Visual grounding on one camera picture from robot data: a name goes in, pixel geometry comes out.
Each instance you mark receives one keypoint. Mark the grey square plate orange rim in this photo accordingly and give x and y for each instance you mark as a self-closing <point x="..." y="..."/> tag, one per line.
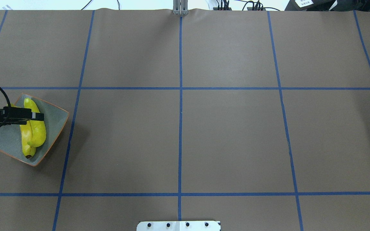
<point x="10" y="136"/>

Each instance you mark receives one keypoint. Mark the aluminium frame post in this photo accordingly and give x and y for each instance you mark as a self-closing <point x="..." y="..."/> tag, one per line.
<point x="180" y="7"/>

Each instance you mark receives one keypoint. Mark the yellow banana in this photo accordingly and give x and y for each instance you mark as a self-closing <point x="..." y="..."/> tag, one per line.
<point x="26" y="135"/>
<point x="39" y="131"/>

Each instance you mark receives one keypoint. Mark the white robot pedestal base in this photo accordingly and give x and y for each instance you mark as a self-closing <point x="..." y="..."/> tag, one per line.
<point x="196" y="225"/>

